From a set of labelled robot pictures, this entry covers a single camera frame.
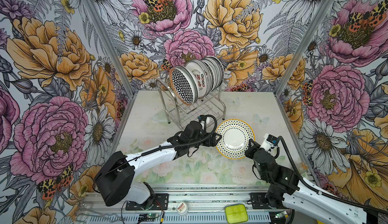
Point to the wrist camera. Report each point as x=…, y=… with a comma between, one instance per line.
x=270, y=143
x=203, y=120

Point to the silver wire dish rack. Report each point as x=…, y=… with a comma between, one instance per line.
x=181, y=114

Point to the black striped rim plate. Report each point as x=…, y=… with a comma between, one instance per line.
x=199, y=76

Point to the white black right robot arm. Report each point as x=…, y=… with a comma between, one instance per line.
x=289, y=190

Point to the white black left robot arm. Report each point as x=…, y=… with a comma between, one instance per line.
x=116, y=179

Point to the red floral pattern plate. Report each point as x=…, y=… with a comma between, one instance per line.
x=208, y=74

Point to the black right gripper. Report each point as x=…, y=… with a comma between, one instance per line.
x=250, y=151

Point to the aluminium corner post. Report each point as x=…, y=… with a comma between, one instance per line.
x=101, y=29
x=312, y=28

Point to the yellow rim dotted plate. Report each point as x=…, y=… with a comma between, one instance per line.
x=235, y=135

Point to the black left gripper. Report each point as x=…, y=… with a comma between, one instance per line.
x=212, y=143

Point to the green circuit board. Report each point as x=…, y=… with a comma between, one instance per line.
x=149, y=217

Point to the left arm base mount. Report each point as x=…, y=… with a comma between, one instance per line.
x=158, y=201

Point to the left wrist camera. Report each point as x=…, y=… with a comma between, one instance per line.
x=203, y=120

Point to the right aluminium corner post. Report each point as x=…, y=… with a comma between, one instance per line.
x=312, y=28

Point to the black geometric pattern plate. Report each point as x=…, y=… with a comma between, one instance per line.
x=184, y=85

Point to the round tape roll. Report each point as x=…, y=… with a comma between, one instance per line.
x=182, y=208

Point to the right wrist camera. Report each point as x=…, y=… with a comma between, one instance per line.
x=270, y=143

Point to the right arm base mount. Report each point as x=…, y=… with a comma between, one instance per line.
x=259, y=201

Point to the green square box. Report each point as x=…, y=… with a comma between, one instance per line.
x=236, y=214

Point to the left aluminium corner post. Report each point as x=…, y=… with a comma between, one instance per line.
x=101, y=29

